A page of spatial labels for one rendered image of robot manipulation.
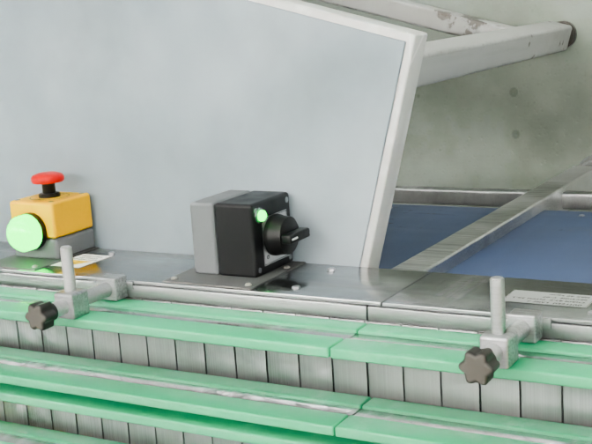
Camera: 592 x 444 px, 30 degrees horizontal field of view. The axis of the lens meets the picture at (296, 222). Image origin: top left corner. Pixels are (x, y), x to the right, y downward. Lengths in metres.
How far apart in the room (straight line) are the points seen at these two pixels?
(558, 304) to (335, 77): 0.34
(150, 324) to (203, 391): 0.09
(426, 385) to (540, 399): 0.11
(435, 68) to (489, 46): 0.17
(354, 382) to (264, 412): 0.10
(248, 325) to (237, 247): 0.12
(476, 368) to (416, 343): 0.13
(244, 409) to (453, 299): 0.22
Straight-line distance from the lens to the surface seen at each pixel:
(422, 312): 1.03
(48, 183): 1.36
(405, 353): 0.96
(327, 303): 1.08
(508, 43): 1.54
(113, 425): 1.29
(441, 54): 1.32
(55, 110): 1.41
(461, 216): 1.53
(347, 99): 1.17
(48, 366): 1.27
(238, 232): 1.16
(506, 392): 1.02
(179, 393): 1.12
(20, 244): 1.34
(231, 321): 1.10
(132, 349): 1.23
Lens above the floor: 1.78
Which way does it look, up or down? 57 degrees down
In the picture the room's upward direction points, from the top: 112 degrees counter-clockwise
